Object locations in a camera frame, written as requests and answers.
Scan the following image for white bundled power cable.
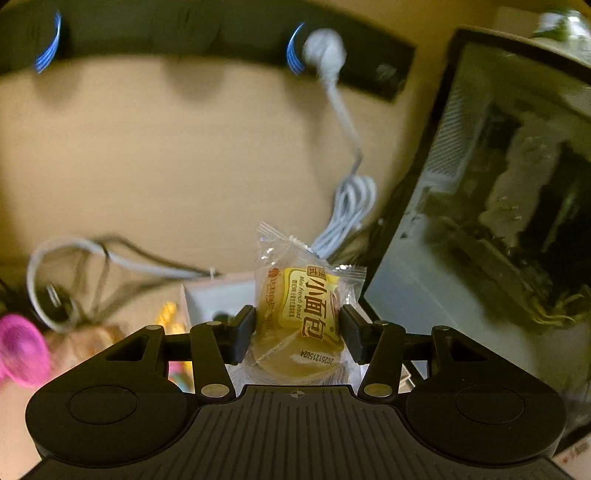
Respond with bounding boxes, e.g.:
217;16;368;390
310;78;378;260

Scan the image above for thin black cable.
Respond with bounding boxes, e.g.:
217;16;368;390
44;234;204;324

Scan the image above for small bread clear packet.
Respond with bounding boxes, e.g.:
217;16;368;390
247;222;368;388

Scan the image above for white power plug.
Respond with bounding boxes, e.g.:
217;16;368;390
301;28;348;86

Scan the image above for grey looped cable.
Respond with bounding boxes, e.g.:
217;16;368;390
27;237;223;332

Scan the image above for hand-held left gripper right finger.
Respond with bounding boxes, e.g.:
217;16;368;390
339;305;491;400

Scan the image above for glass-sided computer case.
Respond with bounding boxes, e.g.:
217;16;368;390
362;27;591;446

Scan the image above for green plant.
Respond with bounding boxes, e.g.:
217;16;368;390
530;8;583;43

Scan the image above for black power strip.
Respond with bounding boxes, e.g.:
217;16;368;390
0;0;417;105

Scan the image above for yellow snack packet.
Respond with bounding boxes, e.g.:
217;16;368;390
156;302;192;393

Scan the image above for pink plastic hand fan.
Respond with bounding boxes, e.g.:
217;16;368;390
0;314;52;387

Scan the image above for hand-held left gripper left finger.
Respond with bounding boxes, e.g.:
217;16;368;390
105;305;257;400

